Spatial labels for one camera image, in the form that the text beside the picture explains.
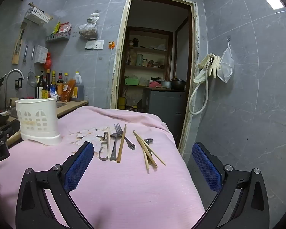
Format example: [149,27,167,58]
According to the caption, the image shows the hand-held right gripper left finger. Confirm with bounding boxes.
[15,141,94,229]

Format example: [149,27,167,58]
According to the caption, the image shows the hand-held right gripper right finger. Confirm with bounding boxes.
[192,142,270,229]

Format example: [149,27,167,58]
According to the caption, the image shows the brown wooden chopstick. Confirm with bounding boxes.
[116,124,127,163]

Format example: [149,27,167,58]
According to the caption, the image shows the white plastic utensil holder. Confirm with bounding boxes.
[15,97,62,146]

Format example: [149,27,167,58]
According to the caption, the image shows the metal peeler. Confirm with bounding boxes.
[97,135,109,161]

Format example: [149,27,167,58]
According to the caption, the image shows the pink tablecloth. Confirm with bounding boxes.
[0,105,205,229]

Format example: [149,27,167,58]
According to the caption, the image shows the thin bamboo chopstick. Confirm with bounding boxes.
[133,130,166,165]
[133,132,158,168]
[135,134,150,173]

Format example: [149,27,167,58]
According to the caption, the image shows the metal fork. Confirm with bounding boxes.
[114,123,136,150]

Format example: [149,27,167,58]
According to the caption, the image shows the wooden kitchen counter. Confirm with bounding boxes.
[56,99,89,119]

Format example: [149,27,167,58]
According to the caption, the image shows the dark pump bottle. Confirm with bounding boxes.
[36,71,46,99]

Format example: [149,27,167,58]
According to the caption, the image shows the hanging metal strainer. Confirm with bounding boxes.
[27,45,37,87]

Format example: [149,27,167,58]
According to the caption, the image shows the grey cabinet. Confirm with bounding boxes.
[142,87,189,127]

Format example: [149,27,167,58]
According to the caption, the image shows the metal faucet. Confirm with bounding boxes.
[3,69,25,111]

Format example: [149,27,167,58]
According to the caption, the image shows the orange spice packet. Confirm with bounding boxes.
[60,79,76,102]

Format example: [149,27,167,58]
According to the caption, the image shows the tall dark sauce bottle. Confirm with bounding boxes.
[42,70,51,99]

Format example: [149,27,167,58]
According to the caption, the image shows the large dark liquid jug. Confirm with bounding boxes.
[70,72,84,102]

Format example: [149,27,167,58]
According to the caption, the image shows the yellow-capped sauce bottle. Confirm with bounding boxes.
[50,71,58,98]

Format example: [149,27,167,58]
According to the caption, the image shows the red-label sauce bottle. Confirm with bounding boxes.
[57,73,63,96]

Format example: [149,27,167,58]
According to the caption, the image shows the black pot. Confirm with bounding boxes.
[171,77,187,91]

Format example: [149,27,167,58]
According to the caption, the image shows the wooden knife holder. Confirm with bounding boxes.
[12,21,28,65]

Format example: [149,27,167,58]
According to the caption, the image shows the red plastic bag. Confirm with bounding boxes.
[43,52,53,71]

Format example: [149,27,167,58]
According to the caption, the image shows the green box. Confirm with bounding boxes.
[124,77,140,86]

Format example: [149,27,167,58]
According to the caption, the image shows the cream rubber gloves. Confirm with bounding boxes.
[197,53,222,84]

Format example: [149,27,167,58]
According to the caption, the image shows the white mesh bag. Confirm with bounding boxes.
[216,47,234,83]

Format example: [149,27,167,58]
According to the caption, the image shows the wooden shelf unit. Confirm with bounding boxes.
[120,26,173,89]

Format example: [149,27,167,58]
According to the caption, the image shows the red snack packet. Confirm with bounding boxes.
[58,22,72,33]

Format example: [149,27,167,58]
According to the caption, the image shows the plastic bag of dry goods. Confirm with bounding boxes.
[78,11,100,40]

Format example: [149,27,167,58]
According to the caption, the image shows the white hose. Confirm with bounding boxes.
[188,57,216,115]

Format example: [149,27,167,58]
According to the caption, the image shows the white wall box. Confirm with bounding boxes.
[34,44,49,64]

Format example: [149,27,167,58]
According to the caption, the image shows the white door frame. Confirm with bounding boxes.
[110,0,201,149]

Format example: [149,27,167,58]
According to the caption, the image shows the grey wall shelf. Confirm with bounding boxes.
[46,31,71,42]

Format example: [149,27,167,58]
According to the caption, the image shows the white wall socket panel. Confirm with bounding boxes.
[85,40,104,50]

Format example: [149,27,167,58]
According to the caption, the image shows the white wall basket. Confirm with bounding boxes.
[24,7,50,25]

